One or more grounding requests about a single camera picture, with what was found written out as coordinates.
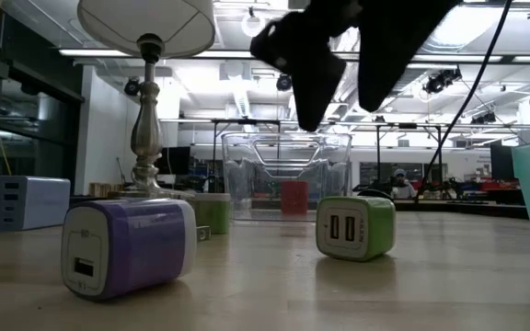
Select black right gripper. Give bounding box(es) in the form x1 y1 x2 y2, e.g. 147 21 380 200
249 0 464 133

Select red cube charger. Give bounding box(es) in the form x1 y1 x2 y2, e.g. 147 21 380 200
280 179 310 216

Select green white cube charger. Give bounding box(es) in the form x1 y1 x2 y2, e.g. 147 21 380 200
186 191 233 235
315 196 397 263

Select purple white cube charger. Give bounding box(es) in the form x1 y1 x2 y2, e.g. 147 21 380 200
60 197 212 302

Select black ceiling spotlight cluster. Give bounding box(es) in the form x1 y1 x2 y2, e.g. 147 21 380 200
422 67 463 96

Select seated person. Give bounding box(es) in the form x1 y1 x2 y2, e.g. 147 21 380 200
391 167 417 200

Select long ceiling light bar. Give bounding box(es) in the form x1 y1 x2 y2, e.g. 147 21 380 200
57 47 530 65

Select clear plastic bin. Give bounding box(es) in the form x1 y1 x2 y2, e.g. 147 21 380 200
221 131 352 222

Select black computer monitor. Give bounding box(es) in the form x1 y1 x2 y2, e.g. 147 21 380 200
490 144 514 182
161 145 191 175

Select table lamp with white shade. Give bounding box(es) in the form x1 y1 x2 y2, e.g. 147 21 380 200
76 0 216 202

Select wooden blocks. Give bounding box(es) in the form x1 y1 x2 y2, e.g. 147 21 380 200
88 181 112 198

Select black background table frame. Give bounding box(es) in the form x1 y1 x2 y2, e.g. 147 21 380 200
212 118 444 194

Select white ring light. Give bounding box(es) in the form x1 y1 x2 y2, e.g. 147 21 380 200
240 6 266 39

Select black camera cable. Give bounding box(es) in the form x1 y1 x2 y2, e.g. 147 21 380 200
414 0 514 202

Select light blue wall charger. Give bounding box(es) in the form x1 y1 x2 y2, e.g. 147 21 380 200
0 175 72 233

